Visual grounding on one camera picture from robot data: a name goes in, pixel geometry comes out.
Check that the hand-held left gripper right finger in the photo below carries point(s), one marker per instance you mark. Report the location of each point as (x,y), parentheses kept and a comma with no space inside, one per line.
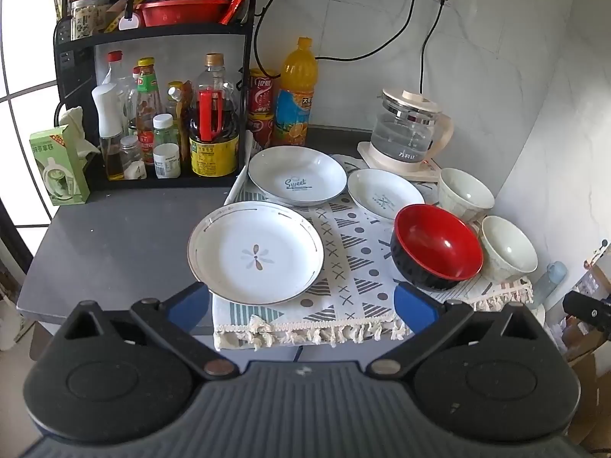
(416,312)

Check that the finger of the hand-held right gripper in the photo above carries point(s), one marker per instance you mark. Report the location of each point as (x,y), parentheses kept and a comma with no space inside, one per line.
(589,312)

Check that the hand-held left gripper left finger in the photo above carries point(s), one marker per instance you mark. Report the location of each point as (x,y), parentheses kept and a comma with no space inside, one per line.
(188,306)

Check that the large white plate flower print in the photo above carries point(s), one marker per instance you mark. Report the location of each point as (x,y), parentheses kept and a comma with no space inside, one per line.
(255,253)

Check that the small white plate cross print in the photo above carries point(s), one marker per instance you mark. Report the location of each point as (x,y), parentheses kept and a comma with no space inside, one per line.
(384,194)

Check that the light blue bottle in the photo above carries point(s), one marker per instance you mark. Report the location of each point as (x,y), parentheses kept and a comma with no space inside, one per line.
(549,280)

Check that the red and black bowl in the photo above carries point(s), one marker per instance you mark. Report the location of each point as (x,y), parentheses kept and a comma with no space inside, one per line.
(437,248)

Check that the cardboard box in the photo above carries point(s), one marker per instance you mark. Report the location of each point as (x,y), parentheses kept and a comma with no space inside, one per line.
(589,381)

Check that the patterned fringed table cloth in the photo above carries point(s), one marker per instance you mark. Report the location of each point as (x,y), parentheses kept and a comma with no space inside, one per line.
(353,267)

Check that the white ribbed bowl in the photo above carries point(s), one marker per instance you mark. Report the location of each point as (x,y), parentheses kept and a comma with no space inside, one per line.
(465,193)
(508,248)

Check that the cream kettle base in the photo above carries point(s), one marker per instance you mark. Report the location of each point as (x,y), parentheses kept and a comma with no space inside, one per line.
(429,171)

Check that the small glass jar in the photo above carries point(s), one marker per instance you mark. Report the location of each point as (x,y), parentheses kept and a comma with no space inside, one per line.
(131,157)

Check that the large dark soy sauce bottle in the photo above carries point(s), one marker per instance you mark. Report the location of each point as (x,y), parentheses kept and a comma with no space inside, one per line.
(213,148)

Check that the white plate blue script print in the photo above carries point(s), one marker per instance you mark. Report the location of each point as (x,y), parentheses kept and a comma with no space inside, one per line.
(297,176)

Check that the glass electric kettle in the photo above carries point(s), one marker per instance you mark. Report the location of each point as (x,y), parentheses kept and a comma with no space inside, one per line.
(405,126)

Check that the green tissue box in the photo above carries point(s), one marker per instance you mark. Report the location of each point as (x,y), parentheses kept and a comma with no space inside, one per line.
(57,167)

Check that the white oil spray bottle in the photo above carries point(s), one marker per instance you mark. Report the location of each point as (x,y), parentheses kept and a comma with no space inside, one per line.
(107,119)

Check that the red sauce bottle green cap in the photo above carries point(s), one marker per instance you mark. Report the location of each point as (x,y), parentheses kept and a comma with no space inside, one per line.
(145,105)

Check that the white rag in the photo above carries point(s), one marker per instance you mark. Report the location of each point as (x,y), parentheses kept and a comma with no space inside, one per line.
(76,126)

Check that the orange juice bottle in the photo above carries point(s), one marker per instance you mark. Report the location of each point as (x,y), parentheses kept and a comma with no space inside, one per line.
(296,100)

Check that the clear bottle red cap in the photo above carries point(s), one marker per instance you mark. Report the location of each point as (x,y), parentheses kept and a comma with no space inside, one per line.
(114,69)

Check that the black shelf rack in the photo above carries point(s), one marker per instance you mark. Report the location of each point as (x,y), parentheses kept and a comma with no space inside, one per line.
(76,64)

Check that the white hanging tag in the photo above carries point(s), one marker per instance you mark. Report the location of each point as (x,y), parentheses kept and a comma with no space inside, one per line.
(129,22)

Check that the red plastic basin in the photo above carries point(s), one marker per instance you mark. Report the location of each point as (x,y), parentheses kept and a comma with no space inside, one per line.
(179,12)

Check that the patterned storage jar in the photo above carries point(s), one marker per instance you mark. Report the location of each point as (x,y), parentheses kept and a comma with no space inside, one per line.
(85,19)

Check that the red packet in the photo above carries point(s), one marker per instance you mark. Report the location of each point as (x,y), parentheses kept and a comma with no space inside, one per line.
(236,2)

